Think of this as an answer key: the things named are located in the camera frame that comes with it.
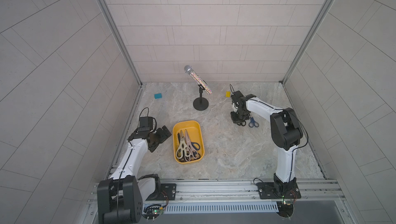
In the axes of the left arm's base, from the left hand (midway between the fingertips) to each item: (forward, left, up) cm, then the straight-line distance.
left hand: (167, 134), depth 86 cm
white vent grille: (-33, -43, -4) cm, 54 cm away
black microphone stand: (+23, -18, -2) cm, 30 cm away
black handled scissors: (+9, -43, -2) cm, 44 cm away
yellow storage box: (-4, -12, -2) cm, 13 cm away
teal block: (+31, +12, -4) cm, 33 cm away
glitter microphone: (+27, -12, +25) cm, 38 cm away
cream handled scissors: (-9, -10, 0) cm, 13 cm away
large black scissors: (-5, -15, -4) cm, 16 cm away
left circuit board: (-34, +2, -3) cm, 34 cm away
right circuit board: (-33, -57, -4) cm, 66 cm away
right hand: (+12, -40, -4) cm, 42 cm away
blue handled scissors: (+9, -51, -4) cm, 52 cm away
